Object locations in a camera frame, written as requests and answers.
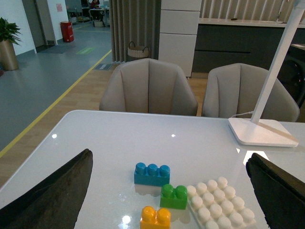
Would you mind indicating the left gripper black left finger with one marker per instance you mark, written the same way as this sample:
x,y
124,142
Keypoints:
x,y
55,202

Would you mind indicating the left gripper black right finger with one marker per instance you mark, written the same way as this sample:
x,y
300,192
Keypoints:
x,y
280,195

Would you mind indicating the white studded base plate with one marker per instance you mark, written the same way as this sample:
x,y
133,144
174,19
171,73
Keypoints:
x,y
215,205

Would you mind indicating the yellow two-stud block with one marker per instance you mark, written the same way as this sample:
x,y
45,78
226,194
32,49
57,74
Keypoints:
x,y
155,219

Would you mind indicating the blue three-stud block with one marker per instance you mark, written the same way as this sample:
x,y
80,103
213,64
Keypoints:
x,y
151,175

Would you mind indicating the green two-stud block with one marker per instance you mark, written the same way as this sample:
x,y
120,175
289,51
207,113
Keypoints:
x,y
175,198

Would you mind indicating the white desk lamp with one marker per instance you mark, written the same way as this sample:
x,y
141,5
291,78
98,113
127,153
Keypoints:
x,y
265,132

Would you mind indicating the beige chair near lamp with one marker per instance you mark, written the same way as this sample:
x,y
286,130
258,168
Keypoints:
x,y
234,90

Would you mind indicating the black washing machine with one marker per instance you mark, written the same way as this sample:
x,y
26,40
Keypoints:
x,y
292,72

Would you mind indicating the beige chair far left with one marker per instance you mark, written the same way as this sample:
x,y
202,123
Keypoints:
x,y
149,86

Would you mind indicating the dark kitchen counter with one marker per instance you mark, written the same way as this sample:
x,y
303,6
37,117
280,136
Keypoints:
x,y
220,45

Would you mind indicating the red bin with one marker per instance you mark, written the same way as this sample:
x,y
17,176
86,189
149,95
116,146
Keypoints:
x,y
67,32

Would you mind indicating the potted green plant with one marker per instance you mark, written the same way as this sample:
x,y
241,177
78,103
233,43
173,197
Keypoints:
x,y
8,37

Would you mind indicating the grey pleated curtain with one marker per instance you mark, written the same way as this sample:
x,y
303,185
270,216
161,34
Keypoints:
x,y
136,21

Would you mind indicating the white drawer cabinet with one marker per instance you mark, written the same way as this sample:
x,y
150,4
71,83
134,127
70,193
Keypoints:
x,y
178,31

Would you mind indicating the woven basket with handles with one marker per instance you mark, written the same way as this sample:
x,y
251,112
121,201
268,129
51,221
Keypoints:
x,y
136,52

